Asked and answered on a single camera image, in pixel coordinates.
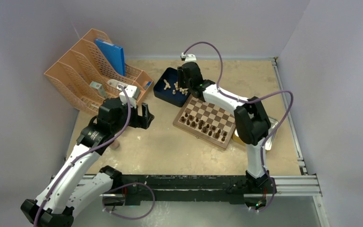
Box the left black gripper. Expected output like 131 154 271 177
111 99 153 134

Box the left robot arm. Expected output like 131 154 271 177
20 97 154 227

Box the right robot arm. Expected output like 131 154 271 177
177 61 275 192

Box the pile of light chess pieces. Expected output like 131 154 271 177
163 79 189 96

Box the wooden chess board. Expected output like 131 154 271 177
173 96 235 150

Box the row of dark chess pieces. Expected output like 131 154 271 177
173 111 235 147

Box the dark blue tray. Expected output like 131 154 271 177
153 68 190 107

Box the pink capped bottle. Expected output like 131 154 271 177
109 140 120 150

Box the small grey box in organizer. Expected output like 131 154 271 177
89 81 107 98

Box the blue folder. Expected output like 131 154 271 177
95 39 125 76

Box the orange plastic file organizer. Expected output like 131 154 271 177
44 28 154 116

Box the metal tin box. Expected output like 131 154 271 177
232 116 279 151

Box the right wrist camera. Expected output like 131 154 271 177
180 53 197 62

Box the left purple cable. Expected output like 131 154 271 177
33 86 156 227

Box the purple cable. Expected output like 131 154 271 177
33 86 156 227
183 41 294 213

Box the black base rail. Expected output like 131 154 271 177
108 174 277 209

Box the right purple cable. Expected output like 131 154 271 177
183 41 294 213

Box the aluminium frame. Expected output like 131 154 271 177
78 175 329 227

